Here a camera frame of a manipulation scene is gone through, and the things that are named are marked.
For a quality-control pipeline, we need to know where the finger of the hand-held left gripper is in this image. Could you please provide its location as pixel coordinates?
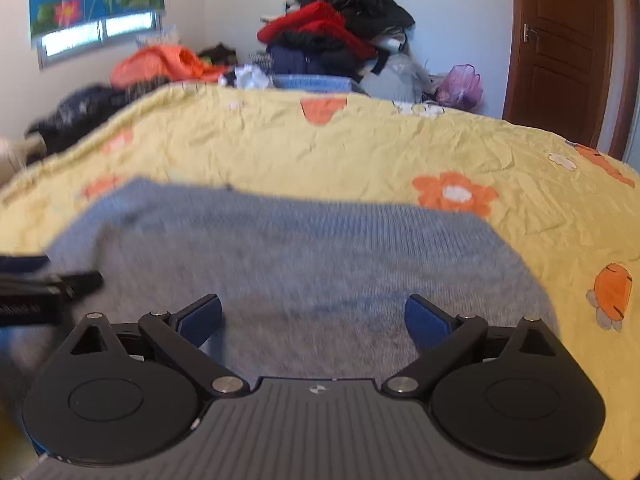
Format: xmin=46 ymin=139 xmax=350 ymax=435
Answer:
xmin=50 ymin=270 xmax=104 ymax=298
xmin=0 ymin=254 xmax=51 ymax=275

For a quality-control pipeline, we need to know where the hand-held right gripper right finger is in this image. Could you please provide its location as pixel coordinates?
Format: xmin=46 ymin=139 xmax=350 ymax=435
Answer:
xmin=381 ymin=294 xmax=560 ymax=403

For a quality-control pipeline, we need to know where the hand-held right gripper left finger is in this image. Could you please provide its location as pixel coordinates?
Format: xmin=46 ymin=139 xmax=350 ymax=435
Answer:
xmin=70 ymin=293 xmax=251 ymax=402

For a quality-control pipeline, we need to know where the pink mesh bag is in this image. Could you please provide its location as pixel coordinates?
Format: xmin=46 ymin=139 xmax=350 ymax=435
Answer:
xmin=434 ymin=63 xmax=486 ymax=112

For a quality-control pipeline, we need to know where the clear plastic bag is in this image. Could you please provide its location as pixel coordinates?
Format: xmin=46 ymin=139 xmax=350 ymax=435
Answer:
xmin=384 ymin=51 xmax=437 ymax=104

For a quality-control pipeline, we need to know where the brown wooden door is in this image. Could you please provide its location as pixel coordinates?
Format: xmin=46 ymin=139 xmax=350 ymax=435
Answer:
xmin=501 ymin=0 xmax=617 ymax=149

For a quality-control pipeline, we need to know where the orange garment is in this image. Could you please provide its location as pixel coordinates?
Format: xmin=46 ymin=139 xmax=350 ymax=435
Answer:
xmin=110 ymin=44 xmax=237 ymax=91

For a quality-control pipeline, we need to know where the navy patterned garment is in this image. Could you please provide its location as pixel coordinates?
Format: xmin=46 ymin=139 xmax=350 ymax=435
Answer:
xmin=25 ymin=76 xmax=172 ymax=159

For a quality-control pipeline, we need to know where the white printed cloth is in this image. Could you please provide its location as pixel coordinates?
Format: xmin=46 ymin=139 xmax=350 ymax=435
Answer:
xmin=231 ymin=61 xmax=277 ymax=92

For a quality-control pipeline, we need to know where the dark cloth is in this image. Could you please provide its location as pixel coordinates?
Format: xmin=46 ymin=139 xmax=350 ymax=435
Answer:
xmin=196 ymin=41 xmax=239 ymax=68

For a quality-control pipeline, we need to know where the grey blue knit sweater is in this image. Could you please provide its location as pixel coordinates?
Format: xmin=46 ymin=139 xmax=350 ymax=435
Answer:
xmin=0 ymin=176 xmax=559 ymax=413

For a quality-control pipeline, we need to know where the dark purple garment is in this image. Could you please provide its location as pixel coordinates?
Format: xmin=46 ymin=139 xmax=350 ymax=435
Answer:
xmin=266 ymin=41 xmax=362 ymax=79

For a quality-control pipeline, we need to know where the red garment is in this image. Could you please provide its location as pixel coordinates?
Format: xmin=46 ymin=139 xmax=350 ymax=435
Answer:
xmin=256 ymin=0 xmax=379 ymax=62

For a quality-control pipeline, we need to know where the black garment on pile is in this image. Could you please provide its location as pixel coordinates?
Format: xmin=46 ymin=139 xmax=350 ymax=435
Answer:
xmin=291 ymin=0 xmax=417 ymax=42

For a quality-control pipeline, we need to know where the yellow flower print blanket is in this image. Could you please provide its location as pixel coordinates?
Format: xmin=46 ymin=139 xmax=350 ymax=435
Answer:
xmin=0 ymin=82 xmax=640 ymax=477

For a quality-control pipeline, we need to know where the light blue cloth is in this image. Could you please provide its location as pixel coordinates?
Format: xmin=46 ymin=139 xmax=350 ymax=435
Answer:
xmin=271 ymin=73 xmax=372 ymax=98

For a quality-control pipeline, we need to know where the window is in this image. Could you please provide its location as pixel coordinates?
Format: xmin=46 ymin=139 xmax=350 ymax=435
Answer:
xmin=37 ymin=10 xmax=162 ymax=71

